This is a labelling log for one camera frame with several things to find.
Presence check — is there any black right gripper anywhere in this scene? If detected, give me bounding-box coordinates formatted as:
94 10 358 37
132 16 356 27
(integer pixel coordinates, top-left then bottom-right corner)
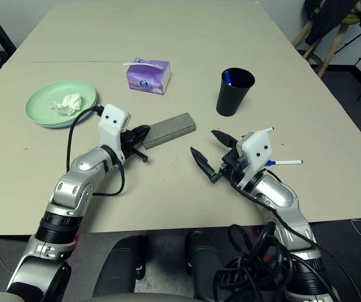
190 130 246 184

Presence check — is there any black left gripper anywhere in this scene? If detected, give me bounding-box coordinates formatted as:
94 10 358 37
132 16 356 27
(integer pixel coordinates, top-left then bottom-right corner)
119 125 151 163

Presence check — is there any grey glasses case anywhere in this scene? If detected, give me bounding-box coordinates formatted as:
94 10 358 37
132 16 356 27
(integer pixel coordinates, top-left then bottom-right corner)
142 112 197 150

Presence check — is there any white tissue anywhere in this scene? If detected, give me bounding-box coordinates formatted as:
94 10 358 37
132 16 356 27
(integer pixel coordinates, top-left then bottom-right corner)
50 93 83 116

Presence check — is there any light green plate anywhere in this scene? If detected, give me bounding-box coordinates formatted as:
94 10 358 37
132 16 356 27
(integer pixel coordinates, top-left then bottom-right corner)
25 79 98 127

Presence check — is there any black plastic cup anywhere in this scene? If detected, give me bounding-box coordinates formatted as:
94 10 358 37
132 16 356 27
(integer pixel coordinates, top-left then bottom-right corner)
216 67 256 117

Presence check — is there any purple tissue pack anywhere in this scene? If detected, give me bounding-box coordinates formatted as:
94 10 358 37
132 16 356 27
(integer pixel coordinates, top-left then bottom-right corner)
122 57 171 94

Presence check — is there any light blue plate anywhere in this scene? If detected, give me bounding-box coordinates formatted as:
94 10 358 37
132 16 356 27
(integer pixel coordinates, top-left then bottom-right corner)
38 94 100 130

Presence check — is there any dark grey robot right leg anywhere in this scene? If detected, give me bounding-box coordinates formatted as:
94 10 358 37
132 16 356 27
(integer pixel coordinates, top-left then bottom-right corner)
185 232 228 302

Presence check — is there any dark grey robot leg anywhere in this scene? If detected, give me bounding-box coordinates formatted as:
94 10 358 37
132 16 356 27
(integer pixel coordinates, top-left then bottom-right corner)
93 235 148 298
185 232 228 302

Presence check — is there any dark grey robot left leg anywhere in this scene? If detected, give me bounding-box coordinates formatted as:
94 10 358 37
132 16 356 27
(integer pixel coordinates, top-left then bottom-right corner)
93 235 148 298

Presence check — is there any wooden chair with jacket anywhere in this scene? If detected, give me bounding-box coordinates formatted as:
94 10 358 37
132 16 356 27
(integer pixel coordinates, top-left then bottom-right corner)
304 0 361 47

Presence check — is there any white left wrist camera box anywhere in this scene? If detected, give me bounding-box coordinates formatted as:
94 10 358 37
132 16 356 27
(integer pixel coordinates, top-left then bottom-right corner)
98 105 132 160

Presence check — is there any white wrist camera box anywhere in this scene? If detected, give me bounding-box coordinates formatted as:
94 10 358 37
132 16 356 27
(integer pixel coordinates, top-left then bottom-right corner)
98 105 132 160
236 130 275 191

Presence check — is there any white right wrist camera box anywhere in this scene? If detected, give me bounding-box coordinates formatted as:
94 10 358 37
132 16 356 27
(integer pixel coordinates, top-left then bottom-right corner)
236 130 275 191

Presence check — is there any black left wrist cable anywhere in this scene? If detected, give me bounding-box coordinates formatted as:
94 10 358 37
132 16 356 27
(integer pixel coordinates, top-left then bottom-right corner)
66 106 126 198

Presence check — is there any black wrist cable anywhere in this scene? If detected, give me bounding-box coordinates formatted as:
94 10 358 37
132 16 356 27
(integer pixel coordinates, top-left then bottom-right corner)
230 157 361 302
66 106 126 198

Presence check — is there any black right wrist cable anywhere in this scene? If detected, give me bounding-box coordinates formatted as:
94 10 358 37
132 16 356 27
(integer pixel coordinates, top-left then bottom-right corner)
230 157 361 302

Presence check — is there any black tangled cable bundle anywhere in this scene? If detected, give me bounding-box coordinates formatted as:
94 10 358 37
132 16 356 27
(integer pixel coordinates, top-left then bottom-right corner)
214 221 326 302

